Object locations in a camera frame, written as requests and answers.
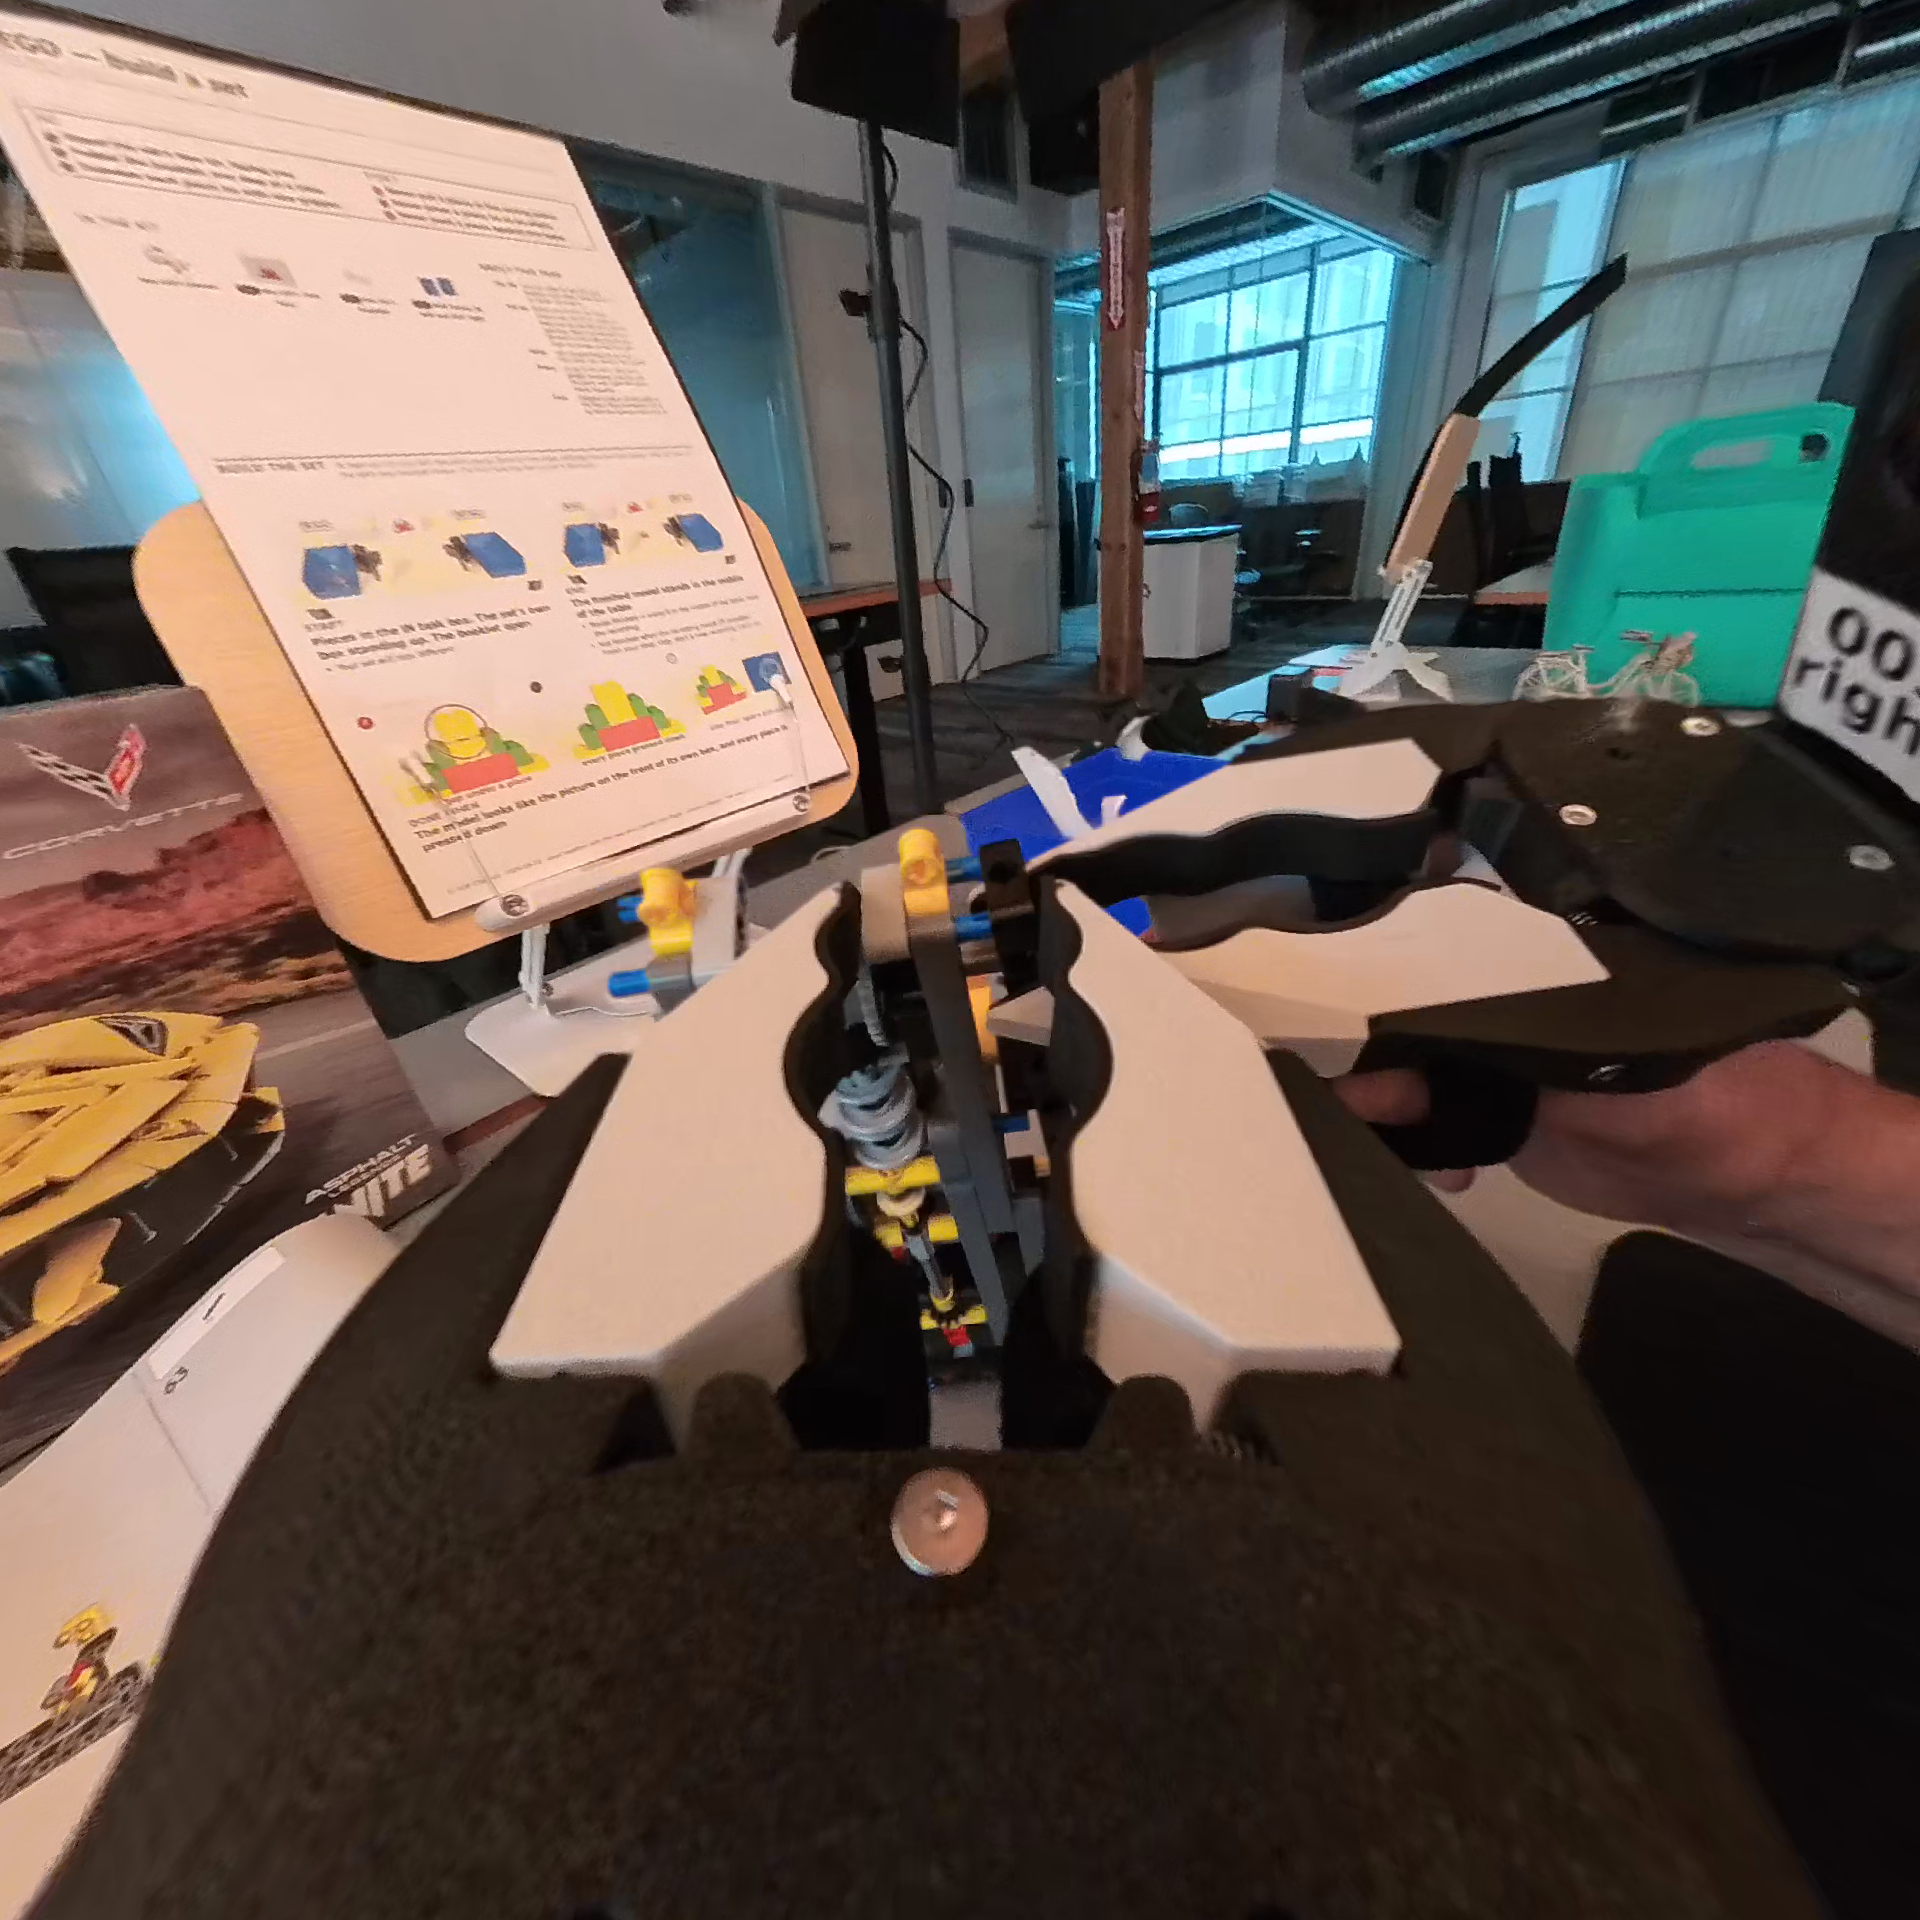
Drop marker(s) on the grey black lego technic assembly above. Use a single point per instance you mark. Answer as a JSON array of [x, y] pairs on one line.
[[961, 1020]]

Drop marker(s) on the white paper slip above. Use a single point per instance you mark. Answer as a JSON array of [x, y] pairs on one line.
[[1066, 788]]

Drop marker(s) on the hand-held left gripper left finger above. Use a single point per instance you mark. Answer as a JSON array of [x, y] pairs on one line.
[[661, 1202]]

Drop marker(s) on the lego set box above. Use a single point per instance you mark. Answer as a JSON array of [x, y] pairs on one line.
[[149, 932]]

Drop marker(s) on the miniature white bicycle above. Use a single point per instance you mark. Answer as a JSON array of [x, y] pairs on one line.
[[1605, 676]]

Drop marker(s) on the person's right hand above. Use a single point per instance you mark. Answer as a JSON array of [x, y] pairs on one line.
[[1694, 1155]]

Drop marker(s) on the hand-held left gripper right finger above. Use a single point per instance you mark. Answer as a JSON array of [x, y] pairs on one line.
[[1244, 1202]]

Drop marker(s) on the paned window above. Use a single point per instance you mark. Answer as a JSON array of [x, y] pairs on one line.
[[1723, 271], [1275, 359]]

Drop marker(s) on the open lego instruction booklet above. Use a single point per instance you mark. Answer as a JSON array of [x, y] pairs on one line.
[[90, 1500]]

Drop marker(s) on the black tripod pole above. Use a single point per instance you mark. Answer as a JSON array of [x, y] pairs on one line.
[[897, 452]]

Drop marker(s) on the curved black desk lamp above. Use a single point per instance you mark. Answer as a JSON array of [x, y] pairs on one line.
[[1440, 495]]

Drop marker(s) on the white door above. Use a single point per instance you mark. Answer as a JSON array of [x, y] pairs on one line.
[[1002, 452]]

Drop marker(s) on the wooden post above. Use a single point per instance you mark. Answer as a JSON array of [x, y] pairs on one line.
[[1125, 452]]

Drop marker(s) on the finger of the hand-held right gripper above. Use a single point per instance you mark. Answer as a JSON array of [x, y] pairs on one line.
[[1424, 962], [1275, 796]]

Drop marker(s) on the printed instruction sheet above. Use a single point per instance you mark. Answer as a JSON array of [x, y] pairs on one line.
[[421, 452]]

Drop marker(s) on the small black box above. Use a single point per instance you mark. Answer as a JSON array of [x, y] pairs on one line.
[[1308, 698]]

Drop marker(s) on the white cabinet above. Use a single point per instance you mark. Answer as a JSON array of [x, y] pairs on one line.
[[1194, 594]]

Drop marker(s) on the blue plastic bin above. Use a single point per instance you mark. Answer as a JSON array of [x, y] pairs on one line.
[[1162, 769]]

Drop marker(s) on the ceiling ventilation ducts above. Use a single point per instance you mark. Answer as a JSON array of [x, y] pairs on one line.
[[1574, 76]]

